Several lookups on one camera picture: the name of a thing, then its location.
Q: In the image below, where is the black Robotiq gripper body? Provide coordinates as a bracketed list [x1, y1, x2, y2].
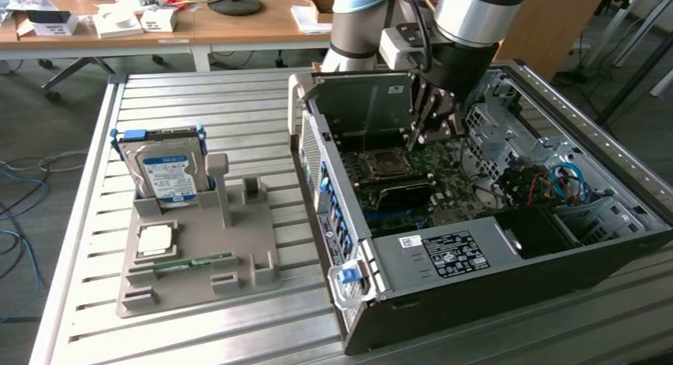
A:
[420, 35, 500, 93]

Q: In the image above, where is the black graphics card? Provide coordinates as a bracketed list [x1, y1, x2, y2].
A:
[366, 182, 432, 213]

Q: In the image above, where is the perforated metal drive cage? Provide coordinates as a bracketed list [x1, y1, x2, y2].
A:
[461, 102, 526, 173]

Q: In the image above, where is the green motherboard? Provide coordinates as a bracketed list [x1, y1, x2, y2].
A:
[338, 130, 498, 238]

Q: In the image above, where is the CPU socket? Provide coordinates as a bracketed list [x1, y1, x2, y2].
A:
[361, 150, 414, 181]

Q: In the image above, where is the wooden cabinet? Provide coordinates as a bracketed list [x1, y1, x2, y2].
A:
[493, 0, 610, 82]

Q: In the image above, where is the grey chipset heat sink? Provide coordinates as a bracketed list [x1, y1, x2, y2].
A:
[432, 210, 464, 226]

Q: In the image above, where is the long blue expansion slot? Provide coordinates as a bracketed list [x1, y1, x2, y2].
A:
[366, 209, 416, 221]

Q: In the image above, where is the white paper stack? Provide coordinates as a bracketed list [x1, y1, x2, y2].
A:
[290, 5, 334, 35]

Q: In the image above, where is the grey power supply unit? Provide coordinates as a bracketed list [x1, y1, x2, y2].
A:
[361, 217, 521, 299]

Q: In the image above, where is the light grey disk bay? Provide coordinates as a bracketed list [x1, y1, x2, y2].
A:
[554, 197, 648, 244]

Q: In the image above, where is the wooden desk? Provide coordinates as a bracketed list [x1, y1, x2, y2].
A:
[0, 0, 482, 73]

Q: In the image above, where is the blue case latch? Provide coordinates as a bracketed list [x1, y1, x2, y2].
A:
[338, 264, 364, 285]

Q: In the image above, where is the black lamp base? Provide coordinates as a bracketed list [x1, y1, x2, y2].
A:
[207, 0, 264, 17]

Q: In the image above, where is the open black PC case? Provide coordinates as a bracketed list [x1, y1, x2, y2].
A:
[286, 59, 673, 356]

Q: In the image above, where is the grey parts rack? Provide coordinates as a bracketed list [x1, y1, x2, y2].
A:
[115, 151, 282, 318]

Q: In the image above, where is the hard disk in blue caddy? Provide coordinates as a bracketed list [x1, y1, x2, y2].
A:
[109, 125, 207, 212]

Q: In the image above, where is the small white labelled box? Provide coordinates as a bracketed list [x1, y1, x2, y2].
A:
[140, 6, 179, 33]

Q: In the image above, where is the silver CPU chip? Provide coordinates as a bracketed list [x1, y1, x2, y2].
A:
[136, 225, 177, 259]

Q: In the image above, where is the green RAM stick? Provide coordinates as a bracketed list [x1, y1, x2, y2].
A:
[128, 252, 236, 272]

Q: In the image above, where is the white box with disc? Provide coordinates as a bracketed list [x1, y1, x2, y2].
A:
[92, 8, 144, 39]

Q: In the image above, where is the white box with black top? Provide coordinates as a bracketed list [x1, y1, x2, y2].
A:
[25, 9, 80, 37]

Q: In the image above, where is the clear plastic bag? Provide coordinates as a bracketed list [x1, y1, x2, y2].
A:
[0, 0, 57, 15]

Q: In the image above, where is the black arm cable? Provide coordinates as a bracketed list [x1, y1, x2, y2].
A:
[401, 0, 437, 73]

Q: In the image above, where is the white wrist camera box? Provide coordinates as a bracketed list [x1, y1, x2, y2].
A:
[378, 28, 426, 69]

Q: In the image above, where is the red yellow wire bundle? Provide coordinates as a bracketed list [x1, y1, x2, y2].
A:
[493, 163, 558, 208]

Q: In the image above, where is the blue disk wire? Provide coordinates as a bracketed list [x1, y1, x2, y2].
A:
[549, 162, 590, 207]

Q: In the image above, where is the grey floor cable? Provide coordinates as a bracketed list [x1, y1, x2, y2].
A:
[0, 150, 88, 173]

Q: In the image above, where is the blue floor cable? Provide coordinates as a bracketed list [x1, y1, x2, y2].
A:
[0, 159, 52, 322]

